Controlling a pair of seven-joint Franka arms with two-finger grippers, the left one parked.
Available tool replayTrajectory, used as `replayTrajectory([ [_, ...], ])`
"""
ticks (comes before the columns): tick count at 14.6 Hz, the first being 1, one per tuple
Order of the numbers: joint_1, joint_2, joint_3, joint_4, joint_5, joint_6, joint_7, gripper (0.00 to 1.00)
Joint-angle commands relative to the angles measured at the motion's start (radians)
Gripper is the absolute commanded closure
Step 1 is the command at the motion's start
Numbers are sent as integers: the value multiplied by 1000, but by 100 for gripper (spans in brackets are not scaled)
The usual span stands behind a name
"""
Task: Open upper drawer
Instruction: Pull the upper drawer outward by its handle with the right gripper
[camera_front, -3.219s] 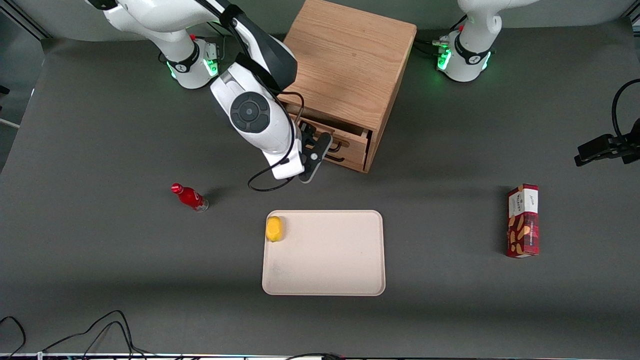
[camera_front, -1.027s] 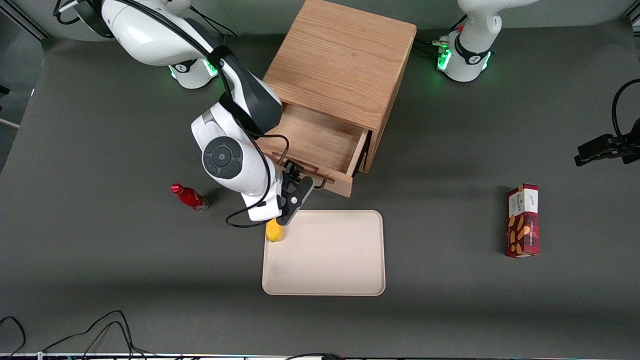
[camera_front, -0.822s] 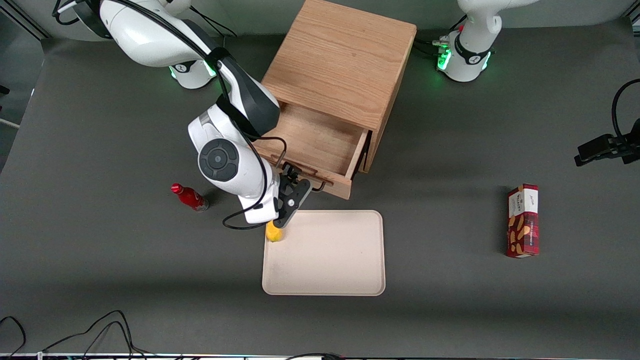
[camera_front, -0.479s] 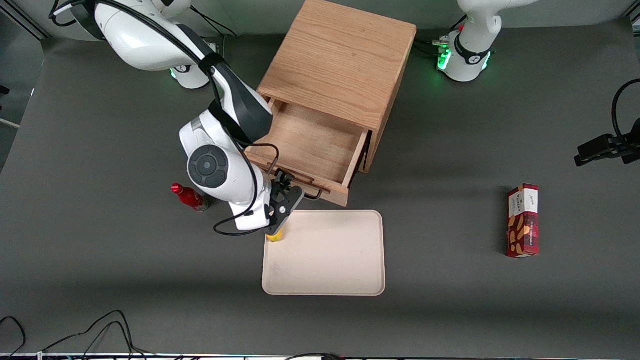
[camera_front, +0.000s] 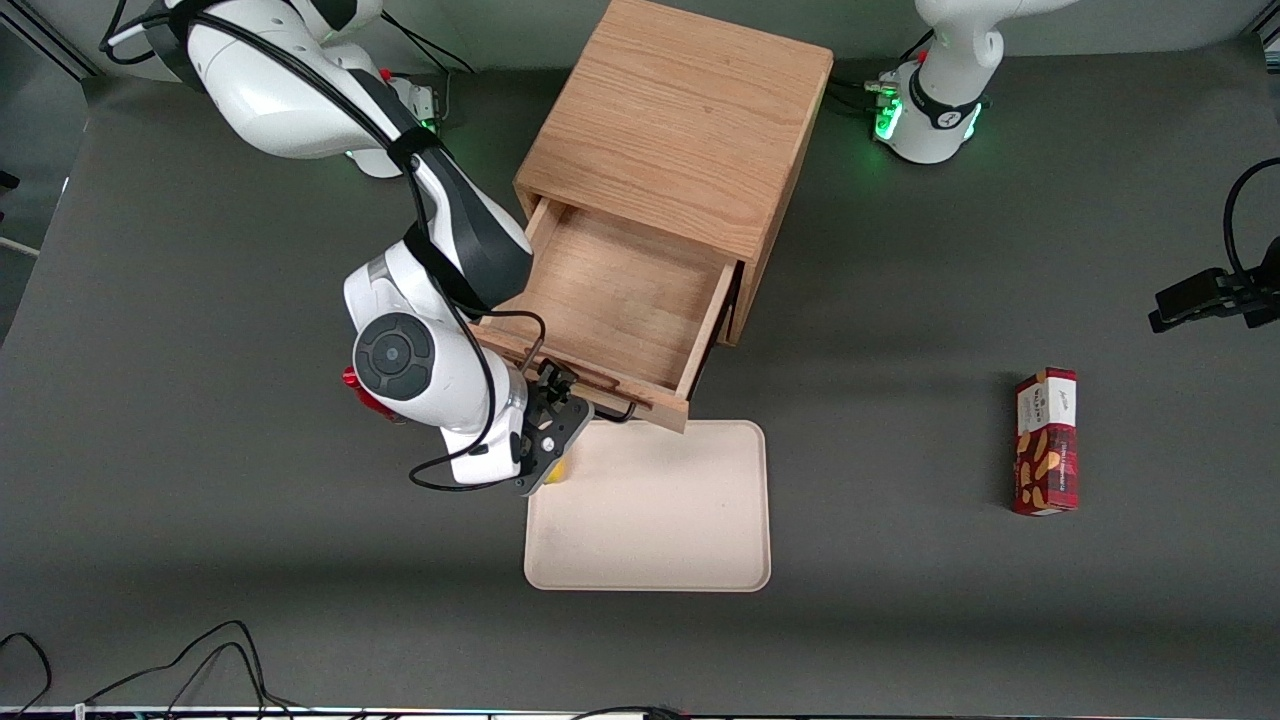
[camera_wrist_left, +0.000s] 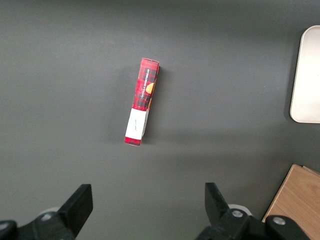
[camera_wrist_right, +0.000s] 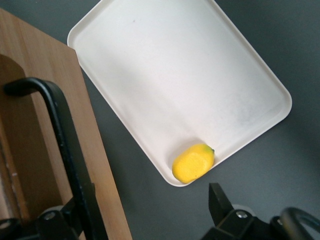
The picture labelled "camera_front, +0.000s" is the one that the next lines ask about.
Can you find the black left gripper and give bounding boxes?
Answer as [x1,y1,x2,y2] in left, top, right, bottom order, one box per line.
[1148,238,1280,334]

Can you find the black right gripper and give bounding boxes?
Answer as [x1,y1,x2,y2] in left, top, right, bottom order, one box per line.
[513,360,597,498]

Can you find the oak cabinet drawer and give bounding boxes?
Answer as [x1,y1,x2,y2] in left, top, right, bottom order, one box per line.
[470,195,746,434]

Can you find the oak wooden drawer cabinet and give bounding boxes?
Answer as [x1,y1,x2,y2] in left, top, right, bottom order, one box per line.
[513,0,835,347]

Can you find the beige plastic tray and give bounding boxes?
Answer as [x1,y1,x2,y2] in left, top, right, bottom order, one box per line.
[523,419,772,593]

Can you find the red soda bottle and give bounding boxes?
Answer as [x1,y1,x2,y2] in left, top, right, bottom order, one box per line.
[342,366,406,423]

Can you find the red plaid shortbread box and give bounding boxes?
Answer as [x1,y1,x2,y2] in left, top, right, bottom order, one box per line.
[1010,367,1081,517]

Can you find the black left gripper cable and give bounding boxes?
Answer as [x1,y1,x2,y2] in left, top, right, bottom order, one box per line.
[1225,158,1280,286]

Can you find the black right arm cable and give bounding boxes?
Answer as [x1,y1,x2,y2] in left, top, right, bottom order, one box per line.
[100,0,549,493]

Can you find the black right base cable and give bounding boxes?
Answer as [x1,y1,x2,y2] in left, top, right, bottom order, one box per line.
[380,12,481,76]

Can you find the black left base cables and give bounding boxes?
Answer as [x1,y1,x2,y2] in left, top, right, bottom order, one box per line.
[830,30,936,116]

